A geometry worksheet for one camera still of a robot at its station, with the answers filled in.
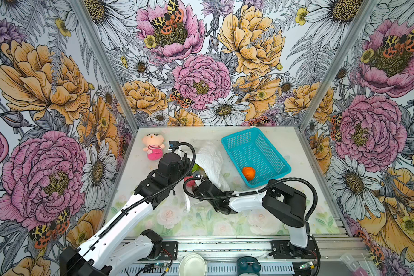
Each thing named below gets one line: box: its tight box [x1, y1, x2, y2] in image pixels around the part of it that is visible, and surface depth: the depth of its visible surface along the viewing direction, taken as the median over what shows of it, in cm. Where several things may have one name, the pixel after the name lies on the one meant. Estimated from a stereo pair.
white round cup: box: [178, 253, 207, 276], surface depth 71 cm
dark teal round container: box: [236, 255, 262, 276], surface depth 65 cm
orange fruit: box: [242, 166, 256, 182], surface depth 94 cm
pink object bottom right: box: [352, 267, 370, 276], surface depth 69 cm
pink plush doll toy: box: [141, 132, 166, 161], surface depth 107 cm
